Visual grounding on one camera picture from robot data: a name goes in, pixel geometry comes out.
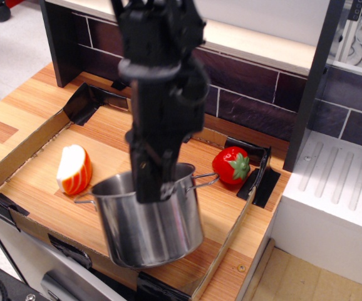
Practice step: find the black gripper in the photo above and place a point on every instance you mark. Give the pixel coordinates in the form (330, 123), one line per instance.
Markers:
(168, 105)

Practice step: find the stainless steel pot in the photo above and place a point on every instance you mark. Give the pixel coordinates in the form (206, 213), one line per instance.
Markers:
(145, 235)

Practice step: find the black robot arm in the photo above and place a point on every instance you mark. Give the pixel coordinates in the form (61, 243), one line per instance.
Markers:
(158, 33)

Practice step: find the cardboard fence with black tape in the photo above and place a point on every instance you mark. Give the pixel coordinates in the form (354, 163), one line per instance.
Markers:
(33, 131)

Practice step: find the red toy strawberry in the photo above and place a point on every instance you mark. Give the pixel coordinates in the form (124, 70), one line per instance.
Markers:
(232, 165)

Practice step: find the orange white toy sushi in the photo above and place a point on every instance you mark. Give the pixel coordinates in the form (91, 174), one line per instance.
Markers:
(74, 171)

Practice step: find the white toy sink drainboard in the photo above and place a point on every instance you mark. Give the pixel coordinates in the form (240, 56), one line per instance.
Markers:
(319, 218)

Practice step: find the light wooden shelf board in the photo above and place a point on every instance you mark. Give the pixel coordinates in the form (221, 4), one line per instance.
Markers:
(259, 48)

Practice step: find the black caster wheel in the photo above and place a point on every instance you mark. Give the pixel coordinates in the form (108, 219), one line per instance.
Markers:
(5, 11)

